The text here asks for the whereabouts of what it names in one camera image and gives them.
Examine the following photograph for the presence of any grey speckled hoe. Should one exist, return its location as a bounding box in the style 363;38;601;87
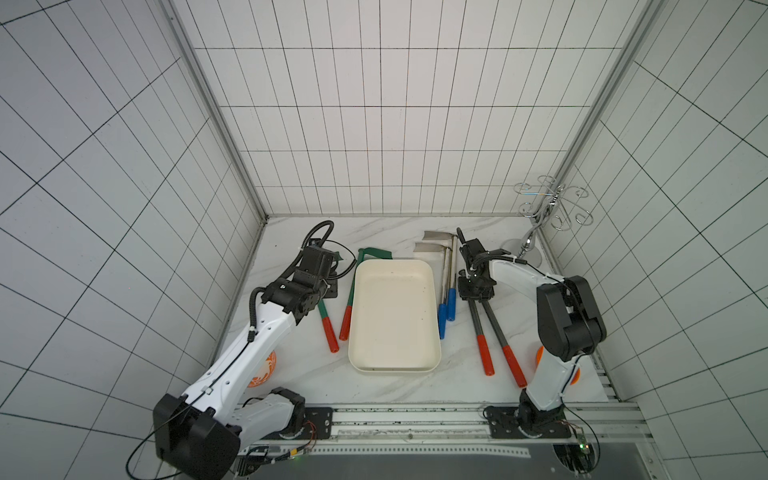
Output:
467;299;495;376
481;300;527;389

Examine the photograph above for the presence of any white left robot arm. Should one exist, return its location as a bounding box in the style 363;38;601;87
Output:
149;220;344;479

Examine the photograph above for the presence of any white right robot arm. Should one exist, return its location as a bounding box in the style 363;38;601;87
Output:
456;229;607;438

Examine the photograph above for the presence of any green hoe beside box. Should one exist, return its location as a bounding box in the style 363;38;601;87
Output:
339;247;393;341

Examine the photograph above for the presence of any green hoe outer left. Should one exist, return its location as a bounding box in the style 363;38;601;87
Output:
317;280;339;353

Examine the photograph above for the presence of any cream plastic storage box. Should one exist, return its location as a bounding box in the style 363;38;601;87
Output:
347;259;441;374

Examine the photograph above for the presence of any orange patterned white bowl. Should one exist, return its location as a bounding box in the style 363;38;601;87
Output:
248;351;277;388

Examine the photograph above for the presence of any chrome cup rack stand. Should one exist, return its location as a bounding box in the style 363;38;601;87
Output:
501;175;594;267

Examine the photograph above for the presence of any orange plastic bowl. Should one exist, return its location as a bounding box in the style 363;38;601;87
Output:
535;346;581;385

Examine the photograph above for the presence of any chrome hoe blue handle right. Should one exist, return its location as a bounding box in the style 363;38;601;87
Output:
422;230;458;322

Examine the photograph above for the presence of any chrome hoe blue handle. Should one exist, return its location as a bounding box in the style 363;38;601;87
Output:
414;242;452;340
422;230;458;322

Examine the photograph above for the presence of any chrome hoe blue handle left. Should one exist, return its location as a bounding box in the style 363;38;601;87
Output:
414;242;452;340

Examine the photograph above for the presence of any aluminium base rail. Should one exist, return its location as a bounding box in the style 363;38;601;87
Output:
238;402;652;462

